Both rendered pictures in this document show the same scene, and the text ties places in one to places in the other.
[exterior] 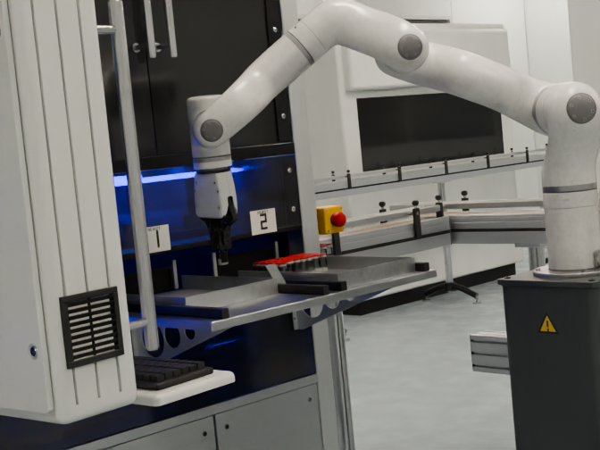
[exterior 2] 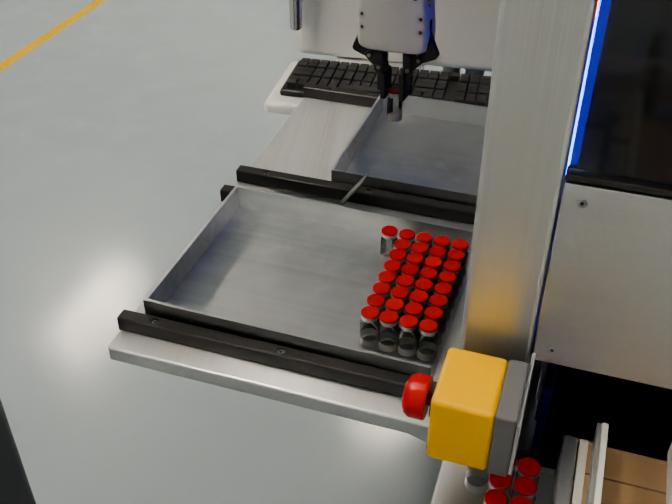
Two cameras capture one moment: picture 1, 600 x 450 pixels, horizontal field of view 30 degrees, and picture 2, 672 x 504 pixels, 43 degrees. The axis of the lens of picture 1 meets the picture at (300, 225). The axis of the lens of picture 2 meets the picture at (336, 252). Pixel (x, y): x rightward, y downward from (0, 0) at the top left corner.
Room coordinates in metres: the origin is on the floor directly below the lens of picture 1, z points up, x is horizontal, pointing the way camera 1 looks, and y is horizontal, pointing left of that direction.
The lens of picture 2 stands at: (3.40, -0.42, 1.56)
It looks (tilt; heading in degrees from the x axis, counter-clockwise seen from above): 37 degrees down; 152
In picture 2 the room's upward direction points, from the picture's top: straight up
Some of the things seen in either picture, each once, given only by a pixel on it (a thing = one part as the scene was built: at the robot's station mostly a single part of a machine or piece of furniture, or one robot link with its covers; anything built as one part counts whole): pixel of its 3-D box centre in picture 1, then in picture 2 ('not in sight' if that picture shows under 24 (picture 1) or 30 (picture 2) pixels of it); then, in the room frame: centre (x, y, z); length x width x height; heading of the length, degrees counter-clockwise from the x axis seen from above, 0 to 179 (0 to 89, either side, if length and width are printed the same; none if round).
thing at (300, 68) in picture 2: (113, 368); (389, 84); (2.11, 0.38, 0.82); 0.40 x 0.14 x 0.02; 49
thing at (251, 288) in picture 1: (184, 293); (466, 155); (2.51, 0.27, 0.90); 0.34 x 0.26 x 0.04; 44
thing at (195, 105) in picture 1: (208, 125); not in sight; (2.43, 0.18, 1.26); 0.09 x 0.08 x 0.13; 7
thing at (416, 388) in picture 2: (337, 219); (424, 397); (2.97, -0.10, 0.99); 0.04 x 0.04 x 0.04; 44
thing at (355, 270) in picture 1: (325, 270); (320, 275); (2.66, -0.05, 0.90); 0.34 x 0.26 x 0.04; 43
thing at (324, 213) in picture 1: (325, 220); (475, 409); (3.00, -0.07, 1.00); 0.08 x 0.07 x 0.07; 44
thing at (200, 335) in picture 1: (183, 346); not in sight; (2.39, 0.28, 0.80); 0.34 x 0.03 x 0.13; 44
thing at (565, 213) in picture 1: (572, 230); not in sight; (2.50, -0.61, 0.95); 0.19 x 0.19 x 0.18
